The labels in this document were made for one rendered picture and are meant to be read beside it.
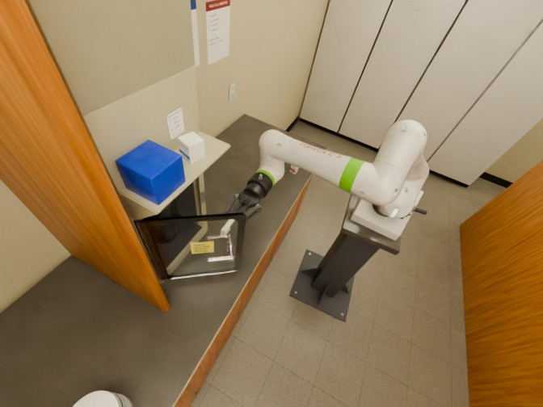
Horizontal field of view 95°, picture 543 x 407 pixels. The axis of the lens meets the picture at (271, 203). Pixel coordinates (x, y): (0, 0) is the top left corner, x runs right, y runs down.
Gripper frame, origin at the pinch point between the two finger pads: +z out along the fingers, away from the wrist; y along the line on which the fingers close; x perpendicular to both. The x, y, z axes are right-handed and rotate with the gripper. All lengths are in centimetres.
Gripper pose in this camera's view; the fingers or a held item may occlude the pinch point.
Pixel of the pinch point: (227, 225)
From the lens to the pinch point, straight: 87.4
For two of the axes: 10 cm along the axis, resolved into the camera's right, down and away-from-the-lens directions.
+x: -1.5, 6.4, 7.5
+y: 8.9, 4.3, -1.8
